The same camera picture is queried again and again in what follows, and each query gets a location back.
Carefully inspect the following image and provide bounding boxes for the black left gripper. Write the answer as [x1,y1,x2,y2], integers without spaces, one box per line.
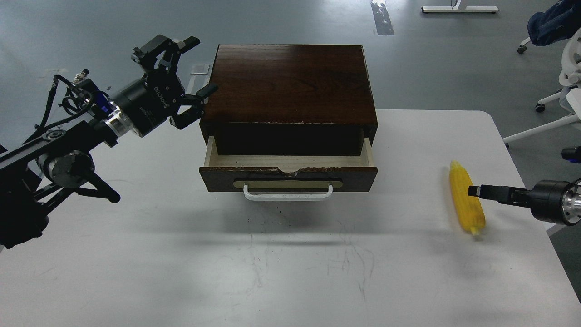
[111,35,218,137]

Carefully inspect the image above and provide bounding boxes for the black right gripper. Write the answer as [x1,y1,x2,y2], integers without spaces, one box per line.
[468,179,581,226]

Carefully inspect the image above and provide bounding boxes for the yellow corn cob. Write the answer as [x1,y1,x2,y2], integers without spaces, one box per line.
[449,161,486,236]

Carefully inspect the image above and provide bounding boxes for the wooden drawer with white handle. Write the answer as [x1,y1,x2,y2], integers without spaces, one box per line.
[199,137,378,201]

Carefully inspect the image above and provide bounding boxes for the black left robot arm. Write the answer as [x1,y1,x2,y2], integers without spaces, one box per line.
[0,35,217,248]

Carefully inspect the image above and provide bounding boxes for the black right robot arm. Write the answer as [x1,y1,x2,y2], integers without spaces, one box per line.
[467,179,581,226]

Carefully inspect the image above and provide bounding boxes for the dark wooden drawer cabinet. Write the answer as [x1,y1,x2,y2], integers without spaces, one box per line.
[200,44,379,156]

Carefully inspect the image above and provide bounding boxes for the white floor tape marks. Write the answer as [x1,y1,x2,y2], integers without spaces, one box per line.
[185,63,212,94]

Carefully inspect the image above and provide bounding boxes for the dark blue cloth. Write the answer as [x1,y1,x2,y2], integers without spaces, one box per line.
[527,0,581,46]

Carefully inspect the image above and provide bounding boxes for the white desk foot bar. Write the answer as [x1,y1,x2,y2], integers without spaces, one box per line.
[421,0,499,13]

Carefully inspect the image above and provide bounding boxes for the grey floor tape strip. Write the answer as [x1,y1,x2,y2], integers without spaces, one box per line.
[370,0,395,36]

